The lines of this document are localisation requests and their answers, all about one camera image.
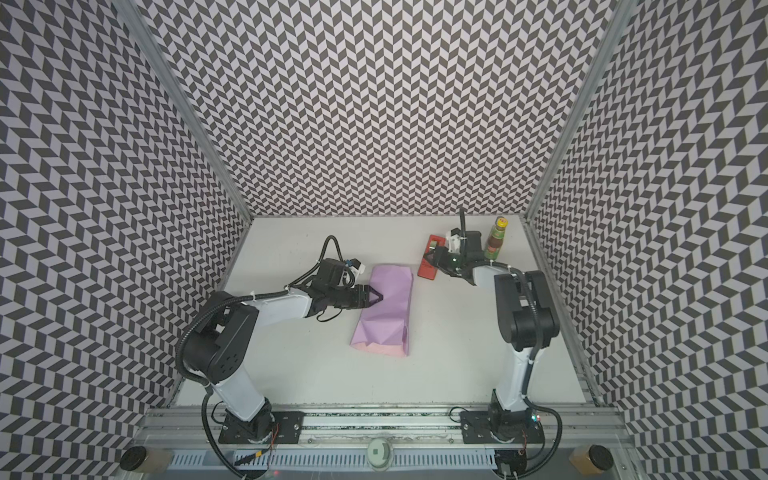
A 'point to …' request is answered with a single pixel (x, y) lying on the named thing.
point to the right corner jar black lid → (600, 457)
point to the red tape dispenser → (426, 269)
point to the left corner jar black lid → (132, 458)
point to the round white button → (380, 454)
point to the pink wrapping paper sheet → (384, 326)
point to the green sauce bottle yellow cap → (496, 238)
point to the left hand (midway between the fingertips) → (376, 301)
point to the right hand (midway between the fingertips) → (426, 263)
